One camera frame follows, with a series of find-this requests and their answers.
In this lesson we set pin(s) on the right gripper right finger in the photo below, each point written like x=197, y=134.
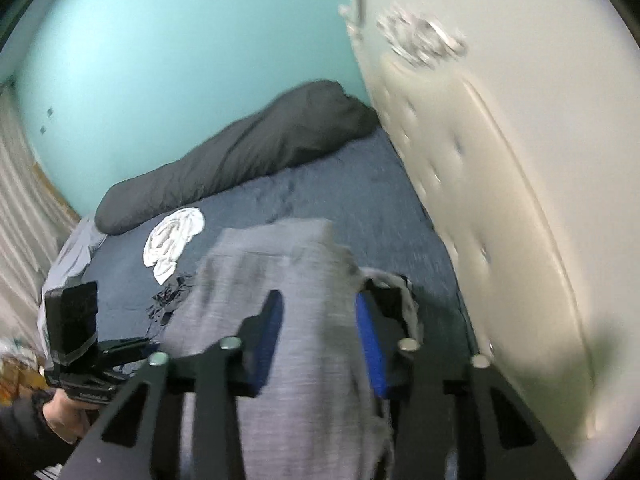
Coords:
x=446, y=423

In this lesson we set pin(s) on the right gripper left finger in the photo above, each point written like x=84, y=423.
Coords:
x=178, y=418

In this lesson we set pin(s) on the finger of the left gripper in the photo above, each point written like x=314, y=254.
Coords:
x=137, y=348

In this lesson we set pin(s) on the grey quilted sweatshirt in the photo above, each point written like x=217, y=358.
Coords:
x=316, y=418

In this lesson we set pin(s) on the person's left hand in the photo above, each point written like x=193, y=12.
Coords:
x=68, y=418

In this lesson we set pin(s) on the light grey blanket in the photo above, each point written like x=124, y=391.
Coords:
x=67, y=268

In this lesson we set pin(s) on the bags on floor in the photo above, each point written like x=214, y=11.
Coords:
x=21, y=371

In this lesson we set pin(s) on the dark grey thin garment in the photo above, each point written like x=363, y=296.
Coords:
x=166, y=302

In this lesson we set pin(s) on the blue patterned bed sheet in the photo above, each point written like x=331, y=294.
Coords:
x=361, y=189

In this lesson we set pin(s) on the beige striped curtain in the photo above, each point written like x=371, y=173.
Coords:
x=34, y=227

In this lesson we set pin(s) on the person's left dark sleeve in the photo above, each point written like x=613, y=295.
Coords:
x=28, y=444

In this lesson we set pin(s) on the white t-shirt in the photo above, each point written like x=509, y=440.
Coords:
x=167, y=240

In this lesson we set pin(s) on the long dark grey pillow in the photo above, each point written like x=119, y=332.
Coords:
x=299, y=126

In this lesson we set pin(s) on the cream tufted headboard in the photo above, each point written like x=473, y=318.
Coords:
x=517, y=122

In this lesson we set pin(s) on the wooden window frame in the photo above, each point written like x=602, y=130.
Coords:
x=55, y=193

